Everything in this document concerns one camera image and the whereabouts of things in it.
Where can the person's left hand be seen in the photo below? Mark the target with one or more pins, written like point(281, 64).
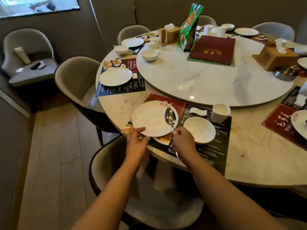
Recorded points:
point(134, 147)

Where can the person's right hand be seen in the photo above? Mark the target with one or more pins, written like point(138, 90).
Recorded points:
point(183, 143)

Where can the person's right fingers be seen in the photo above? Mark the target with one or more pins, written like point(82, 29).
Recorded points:
point(177, 137)

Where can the person's left thumb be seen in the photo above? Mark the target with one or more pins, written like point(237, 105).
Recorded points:
point(140, 130)

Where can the white dinner plate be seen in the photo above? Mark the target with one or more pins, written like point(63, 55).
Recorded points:
point(153, 118)
point(299, 123)
point(115, 76)
point(132, 42)
point(246, 31)

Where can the metal spoon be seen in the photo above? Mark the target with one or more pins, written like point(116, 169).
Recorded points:
point(134, 51)
point(170, 118)

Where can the person's right forearm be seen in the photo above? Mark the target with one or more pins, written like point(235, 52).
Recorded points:
point(227, 196)

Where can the person's left forearm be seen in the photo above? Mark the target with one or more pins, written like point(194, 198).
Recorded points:
point(105, 201)

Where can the white shallow bowl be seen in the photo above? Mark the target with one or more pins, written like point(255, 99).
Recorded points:
point(149, 55)
point(121, 49)
point(199, 130)
point(227, 26)

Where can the white chopstick rest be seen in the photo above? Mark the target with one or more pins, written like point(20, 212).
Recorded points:
point(198, 111)

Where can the beige dining chair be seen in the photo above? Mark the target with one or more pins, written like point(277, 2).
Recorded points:
point(206, 20)
point(275, 29)
point(112, 162)
point(132, 32)
point(76, 81)

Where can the white ceramic cup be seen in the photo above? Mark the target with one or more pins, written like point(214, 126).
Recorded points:
point(220, 113)
point(149, 46)
point(221, 31)
point(208, 29)
point(155, 41)

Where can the small white packet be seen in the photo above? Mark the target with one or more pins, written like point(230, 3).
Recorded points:
point(135, 75)

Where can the marble round turntable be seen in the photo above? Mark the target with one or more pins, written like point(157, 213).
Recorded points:
point(211, 76)

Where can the round marble dining table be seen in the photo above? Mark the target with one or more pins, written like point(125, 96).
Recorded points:
point(259, 153)

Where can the dark red menu book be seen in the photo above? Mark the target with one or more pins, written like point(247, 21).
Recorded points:
point(213, 49)

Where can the wooden tissue holder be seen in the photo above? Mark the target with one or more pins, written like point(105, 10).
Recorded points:
point(169, 34)

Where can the green snack bag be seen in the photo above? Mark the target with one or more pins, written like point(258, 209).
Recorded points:
point(190, 28)

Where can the black and white device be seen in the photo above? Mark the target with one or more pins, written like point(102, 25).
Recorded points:
point(38, 65)

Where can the metal bowl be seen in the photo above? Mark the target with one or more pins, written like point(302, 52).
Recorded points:
point(285, 73)

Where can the wooden tissue box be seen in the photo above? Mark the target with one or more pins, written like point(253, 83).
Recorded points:
point(275, 58)

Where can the white folded napkin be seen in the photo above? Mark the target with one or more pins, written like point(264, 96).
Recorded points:
point(300, 100)

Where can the grey armchair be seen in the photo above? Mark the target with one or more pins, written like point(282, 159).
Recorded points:
point(26, 57)

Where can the white cylindrical bottle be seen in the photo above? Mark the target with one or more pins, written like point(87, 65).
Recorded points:
point(22, 55)

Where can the window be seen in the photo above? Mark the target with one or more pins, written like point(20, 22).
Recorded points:
point(36, 4)

